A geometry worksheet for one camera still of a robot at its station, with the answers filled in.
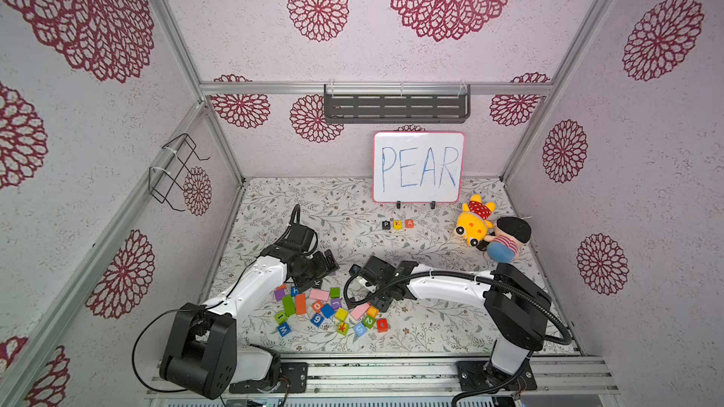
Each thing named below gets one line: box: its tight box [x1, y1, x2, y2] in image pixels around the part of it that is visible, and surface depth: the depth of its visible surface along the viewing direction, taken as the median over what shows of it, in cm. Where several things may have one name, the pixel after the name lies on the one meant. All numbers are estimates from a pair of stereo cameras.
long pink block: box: [349, 302, 370, 321], surface depth 85 cm
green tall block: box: [281, 294, 297, 318], surface depth 87 cm
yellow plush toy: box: [454, 194, 497, 247], surface depth 102 cm
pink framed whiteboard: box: [372, 130, 466, 204], surface depth 108 cm
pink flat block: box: [309, 288, 330, 301], surface depth 90 cm
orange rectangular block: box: [296, 293, 307, 316], surface depth 89 cm
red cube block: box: [377, 318, 389, 334], surface depth 83 cm
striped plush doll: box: [483, 216, 532, 263], surface depth 96 cm
